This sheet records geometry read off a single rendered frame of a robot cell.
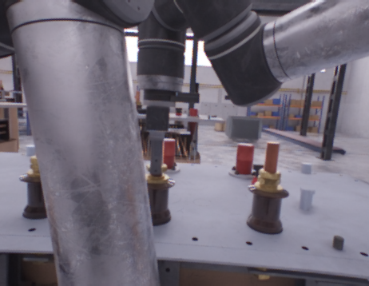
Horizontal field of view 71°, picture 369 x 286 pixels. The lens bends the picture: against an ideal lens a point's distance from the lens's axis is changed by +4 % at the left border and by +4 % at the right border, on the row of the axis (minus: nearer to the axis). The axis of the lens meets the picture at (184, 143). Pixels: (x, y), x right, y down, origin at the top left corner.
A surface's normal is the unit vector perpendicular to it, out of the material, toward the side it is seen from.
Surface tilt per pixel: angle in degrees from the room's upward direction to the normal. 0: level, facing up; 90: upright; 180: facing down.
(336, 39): 118
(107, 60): 80
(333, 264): 11
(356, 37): 130
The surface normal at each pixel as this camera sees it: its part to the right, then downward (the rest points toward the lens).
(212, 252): 0.05, -0.94
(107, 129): 0.59, 0.01
